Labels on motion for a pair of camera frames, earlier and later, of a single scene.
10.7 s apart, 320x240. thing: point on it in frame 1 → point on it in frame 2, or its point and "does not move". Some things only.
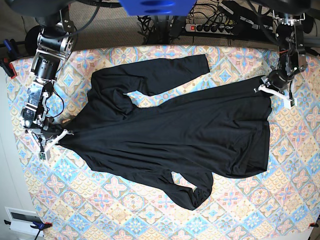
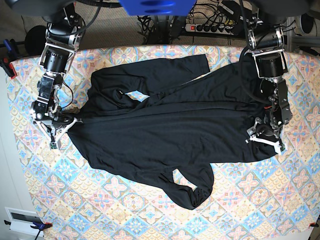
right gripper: [280, 83] → [266, 134]
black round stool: [31, 39] does not move
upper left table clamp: [12, 55] does not move
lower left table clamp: [39, 226] does not move
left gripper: [45, 139] → [52, 122]
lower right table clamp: [314, 224] does not move
